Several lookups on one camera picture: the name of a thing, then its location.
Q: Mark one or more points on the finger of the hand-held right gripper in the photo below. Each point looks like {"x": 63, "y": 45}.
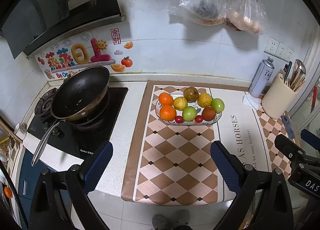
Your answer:
{"x": 310, "y": 137}
{"x": 286, "y": 145}

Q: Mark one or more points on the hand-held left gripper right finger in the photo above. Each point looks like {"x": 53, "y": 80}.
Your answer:
{"x": 225, "y": 167}

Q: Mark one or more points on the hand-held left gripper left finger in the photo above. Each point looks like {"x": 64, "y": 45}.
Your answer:
{"x": 97, "y": 166}

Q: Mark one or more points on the red cherry tomato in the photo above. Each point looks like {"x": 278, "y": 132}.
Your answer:
{"x": 178, "y": 119}
{"x": 198, "y": 119}

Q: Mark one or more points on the dark reddish orange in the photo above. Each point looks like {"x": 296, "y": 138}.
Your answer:
{"x": 208, "y": 113}

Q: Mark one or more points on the green apple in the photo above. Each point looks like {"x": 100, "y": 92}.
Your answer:
{"x": 189, "y": 113}
{"x": 218, "y": 105}

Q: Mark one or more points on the patterned glass fruit plate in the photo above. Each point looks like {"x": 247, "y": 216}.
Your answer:
{"x": 193, "y": 105}

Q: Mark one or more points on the orange tangerine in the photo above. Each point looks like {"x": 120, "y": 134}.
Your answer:
{"x": 166, "y": 99}
{"x": 167, "y": 112}

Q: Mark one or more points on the brown pear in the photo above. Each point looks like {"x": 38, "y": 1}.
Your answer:
{"x": 191, "y": 93}

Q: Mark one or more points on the metal knife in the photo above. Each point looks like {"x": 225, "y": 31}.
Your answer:
{"x": 287, "y": 126}

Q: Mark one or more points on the black gas stove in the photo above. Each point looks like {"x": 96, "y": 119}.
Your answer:
{"x": 100, "y": 127}

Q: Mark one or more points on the beige utensil holder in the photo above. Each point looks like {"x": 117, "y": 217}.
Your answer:
{"x": 278, "y": 100}

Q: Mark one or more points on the checkered counter mat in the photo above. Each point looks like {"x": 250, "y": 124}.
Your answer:
{"x": 175, "y": 150}

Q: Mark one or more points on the white paper towel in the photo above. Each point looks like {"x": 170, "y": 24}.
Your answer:
{"x": 250, "y": 101}

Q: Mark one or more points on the bundle of wooden chopsticks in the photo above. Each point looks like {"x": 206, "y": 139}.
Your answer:
{"x": 297, "y": 81}

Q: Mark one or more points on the grey fuzzy slipper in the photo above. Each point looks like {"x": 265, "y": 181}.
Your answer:
{"x": 161, "y": 222}
{"x": 183, "y": 217}

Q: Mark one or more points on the blue cabinet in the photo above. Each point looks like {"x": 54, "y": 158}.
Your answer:
{"x": 27, "y": 170}

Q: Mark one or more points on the yellow lemon right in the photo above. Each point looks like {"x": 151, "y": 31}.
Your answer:
{"x": 205, "y": 99}

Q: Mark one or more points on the yellow lemon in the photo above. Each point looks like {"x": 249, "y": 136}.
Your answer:
{"x": 205, "y": 99}
{"x": 180, "y": 103}

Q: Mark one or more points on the metal spoon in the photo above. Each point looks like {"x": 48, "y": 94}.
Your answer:
{"x": 301, "y": 66}

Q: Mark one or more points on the silver gas canister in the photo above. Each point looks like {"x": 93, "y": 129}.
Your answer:
{"x": 262, "y": 77}

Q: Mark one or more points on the black wok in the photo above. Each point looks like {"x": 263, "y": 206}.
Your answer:
{"x": 80, "y": 92}

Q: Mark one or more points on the yellow lemon left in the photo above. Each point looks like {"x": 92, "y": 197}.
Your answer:
{"x": 180, "y": 103}

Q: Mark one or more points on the white cup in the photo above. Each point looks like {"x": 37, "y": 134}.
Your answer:
{"x": 20, "y": 130}

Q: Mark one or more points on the orange round object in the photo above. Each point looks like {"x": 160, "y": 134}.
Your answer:
{"x": 8, "y": 192}

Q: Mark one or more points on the clear plastic bag pale contents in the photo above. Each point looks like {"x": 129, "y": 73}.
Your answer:
{"x": 247, "y": 10}

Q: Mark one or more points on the black range hood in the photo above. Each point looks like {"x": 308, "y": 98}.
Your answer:
{"x": 37, "y": 20}

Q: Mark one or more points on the white wall socket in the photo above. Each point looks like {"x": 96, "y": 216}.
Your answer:
{"x": 271, "y": 45}
{"x": 290, "y": 54}
{"x": 282, "y": 50}

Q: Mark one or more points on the colourful wall sticker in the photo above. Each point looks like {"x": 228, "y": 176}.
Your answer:
{"x": 82, "y": 55}

